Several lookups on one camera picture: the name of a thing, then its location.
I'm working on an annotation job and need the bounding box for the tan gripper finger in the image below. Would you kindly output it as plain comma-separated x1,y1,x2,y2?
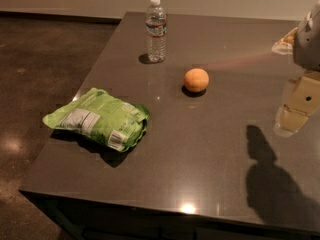
273,71,320,137

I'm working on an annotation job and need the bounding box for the clear plastic water bottle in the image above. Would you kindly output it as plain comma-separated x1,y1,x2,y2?
145,0,167,63

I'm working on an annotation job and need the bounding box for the orange fruit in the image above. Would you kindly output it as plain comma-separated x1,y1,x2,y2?
184,68,209,93

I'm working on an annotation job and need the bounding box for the pale snack wrapper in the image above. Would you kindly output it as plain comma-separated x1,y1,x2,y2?
271,27,298,55

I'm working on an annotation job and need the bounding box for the green rice chip bag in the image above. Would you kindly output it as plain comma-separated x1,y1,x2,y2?
42,88,149,153

